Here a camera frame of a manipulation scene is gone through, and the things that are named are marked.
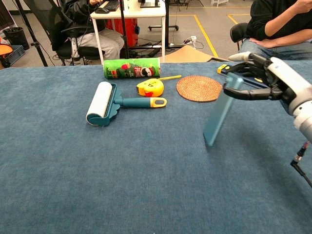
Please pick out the robot right five-finger hand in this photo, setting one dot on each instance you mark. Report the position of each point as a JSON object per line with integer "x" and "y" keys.
{"x": 290, "y": 80}

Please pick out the blue smartphone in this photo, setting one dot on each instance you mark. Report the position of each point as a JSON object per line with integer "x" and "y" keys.
{"x": 219, "y": 117}

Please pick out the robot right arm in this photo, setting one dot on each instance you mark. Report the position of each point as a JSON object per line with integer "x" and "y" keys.
{"x": 304, "y": 119}

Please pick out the person in blue jeans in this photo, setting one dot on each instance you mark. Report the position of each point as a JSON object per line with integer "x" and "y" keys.
{"x": 268, "y": 22}

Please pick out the blue yellow spirit level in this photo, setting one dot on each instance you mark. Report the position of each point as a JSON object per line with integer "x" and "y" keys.
{"x": 223, "y": 69}

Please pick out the round woven coaster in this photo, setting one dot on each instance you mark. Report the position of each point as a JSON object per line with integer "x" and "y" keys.
{"x": 198, "y": 88}

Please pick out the brown cardboard sheet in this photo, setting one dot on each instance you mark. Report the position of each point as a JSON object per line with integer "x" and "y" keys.
{"x": 192, "y": 54}

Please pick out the white power strip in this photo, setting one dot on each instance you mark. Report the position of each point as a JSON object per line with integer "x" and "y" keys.
{"x": 192, "y": 39}

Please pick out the black wheeled stand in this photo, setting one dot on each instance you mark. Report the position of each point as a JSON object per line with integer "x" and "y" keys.
{"x": 167, "y": 19}

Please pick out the yellow tape measure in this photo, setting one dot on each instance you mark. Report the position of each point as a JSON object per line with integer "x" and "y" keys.
{"x": 150, "y": 87}

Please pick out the green Pringles can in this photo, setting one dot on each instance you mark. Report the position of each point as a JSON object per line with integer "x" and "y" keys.
{"x": 131, "y": 68}

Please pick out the white table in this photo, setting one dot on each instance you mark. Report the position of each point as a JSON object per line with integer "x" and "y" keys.
{"x": 136, "y": 12}

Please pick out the red box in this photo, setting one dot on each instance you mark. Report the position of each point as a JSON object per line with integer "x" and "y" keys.
{"x": 129, "y": 31}

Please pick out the black tripod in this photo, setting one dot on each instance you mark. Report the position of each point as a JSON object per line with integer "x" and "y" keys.
{"x": 123, "y": 29}
{"x": 31, "y": 36}

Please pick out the person in grey trousers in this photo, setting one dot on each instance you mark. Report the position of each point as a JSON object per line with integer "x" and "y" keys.
{"x": 107, "y": 41}

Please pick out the teal lint roller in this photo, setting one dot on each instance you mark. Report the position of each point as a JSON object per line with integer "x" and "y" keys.
{"x": 102, "y": 102}

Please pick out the blue table mat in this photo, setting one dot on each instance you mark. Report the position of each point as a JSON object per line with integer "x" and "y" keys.
{"x": 122, "y": 170}

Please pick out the black keyboard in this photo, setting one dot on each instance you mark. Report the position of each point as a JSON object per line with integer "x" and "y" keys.
{"x": 112, "y": 5}

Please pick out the black computer mouse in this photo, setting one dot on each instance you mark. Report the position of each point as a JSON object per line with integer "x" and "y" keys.
{"x": 102, "y": 10}

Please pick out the black office chair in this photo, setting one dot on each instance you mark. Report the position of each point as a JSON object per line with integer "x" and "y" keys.
{"x": 61, "y": 36}

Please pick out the grey plastic crate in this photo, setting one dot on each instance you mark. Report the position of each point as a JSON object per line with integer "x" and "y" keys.
{"x": 17, "y": 54}

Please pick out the black trash bin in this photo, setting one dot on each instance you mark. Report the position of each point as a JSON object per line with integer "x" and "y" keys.
{"x": 14, "y": 37}

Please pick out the orange round object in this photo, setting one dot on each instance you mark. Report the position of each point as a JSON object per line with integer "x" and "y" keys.
{"x": 5, "y": 50}

